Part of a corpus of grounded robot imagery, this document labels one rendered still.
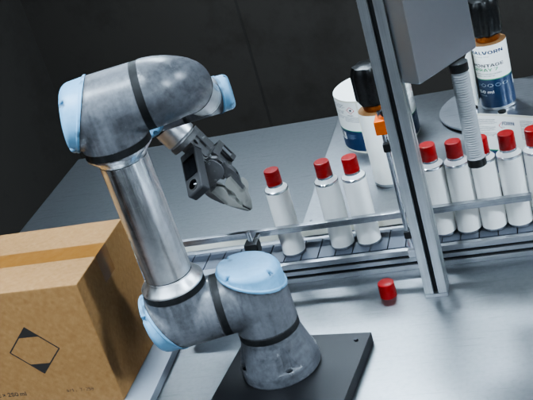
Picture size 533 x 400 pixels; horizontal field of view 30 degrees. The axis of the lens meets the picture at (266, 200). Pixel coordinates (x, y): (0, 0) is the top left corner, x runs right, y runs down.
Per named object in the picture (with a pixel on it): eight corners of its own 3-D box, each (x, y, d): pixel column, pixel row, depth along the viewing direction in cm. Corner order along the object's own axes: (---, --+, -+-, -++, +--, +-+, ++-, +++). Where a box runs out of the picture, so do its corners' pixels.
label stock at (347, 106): (349, 159, 253) (335, 108, 247) (342, 130, 271) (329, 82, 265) (426, 140, 251) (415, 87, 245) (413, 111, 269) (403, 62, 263)
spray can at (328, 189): (356, 236, 217) (335, 153, 209) (353, 248, 213) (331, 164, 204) (333, 239, 219) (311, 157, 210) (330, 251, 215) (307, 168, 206)
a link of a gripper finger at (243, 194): (265, 190, 220) (235, 162, 218) (259, 204, 215) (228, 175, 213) (255, 198, 221) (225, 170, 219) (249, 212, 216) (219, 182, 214)
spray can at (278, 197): (308, 244, 220) (284, 162, 212) (304, 255, 216) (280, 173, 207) (285, 246, 222) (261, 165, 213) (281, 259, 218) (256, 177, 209)
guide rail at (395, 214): (531, 198, 198) (531, 192, 198) (532, 201, 197) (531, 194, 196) (56, 262, 230) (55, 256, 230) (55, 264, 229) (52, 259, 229)
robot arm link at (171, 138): (174, 121, 208) (150, 144, 212) (190, 136, 209) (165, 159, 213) (184, 107, 214) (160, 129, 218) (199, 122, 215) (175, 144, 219)
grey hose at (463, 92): (487, 158, 190) (467, 56, 181) (486, 167, 187) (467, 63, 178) (468, 161, 191) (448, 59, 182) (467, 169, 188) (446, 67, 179)
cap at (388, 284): (381, 301, 201) (377, 288, 200) (379, 293, 205) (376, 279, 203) (397, 298, 201) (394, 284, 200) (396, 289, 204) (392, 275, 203)
